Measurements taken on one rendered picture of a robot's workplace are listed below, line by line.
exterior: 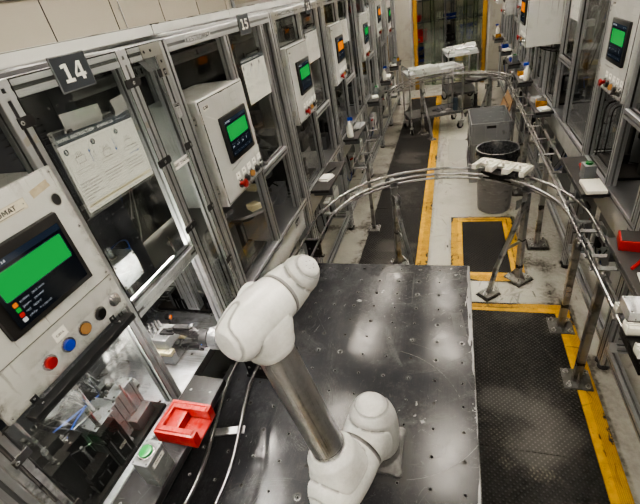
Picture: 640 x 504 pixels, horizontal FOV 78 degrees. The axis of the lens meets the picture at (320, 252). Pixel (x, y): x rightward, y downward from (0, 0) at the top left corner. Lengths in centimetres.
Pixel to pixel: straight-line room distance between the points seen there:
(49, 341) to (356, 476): 90
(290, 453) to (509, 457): 119
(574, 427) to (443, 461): 113
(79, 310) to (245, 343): 52
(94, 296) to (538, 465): 207
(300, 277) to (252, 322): 17
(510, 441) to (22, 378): 211
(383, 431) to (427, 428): 30
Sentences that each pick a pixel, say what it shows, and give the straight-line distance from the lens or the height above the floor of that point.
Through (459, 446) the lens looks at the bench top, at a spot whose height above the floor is 68.
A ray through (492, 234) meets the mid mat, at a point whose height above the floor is 1.
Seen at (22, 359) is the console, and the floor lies 148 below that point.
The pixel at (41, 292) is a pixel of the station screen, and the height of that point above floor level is 159.
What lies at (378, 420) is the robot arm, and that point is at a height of 94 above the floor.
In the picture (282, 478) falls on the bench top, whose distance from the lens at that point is 162.
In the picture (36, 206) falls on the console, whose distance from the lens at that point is 119.
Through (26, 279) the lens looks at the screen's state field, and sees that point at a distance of 114.
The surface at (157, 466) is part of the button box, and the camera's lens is 144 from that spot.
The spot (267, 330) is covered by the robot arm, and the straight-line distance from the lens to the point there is 95.
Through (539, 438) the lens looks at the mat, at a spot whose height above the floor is 1.
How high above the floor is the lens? 207
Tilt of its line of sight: 32 degrees down
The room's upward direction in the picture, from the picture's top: 12 degrees counter-clockwise
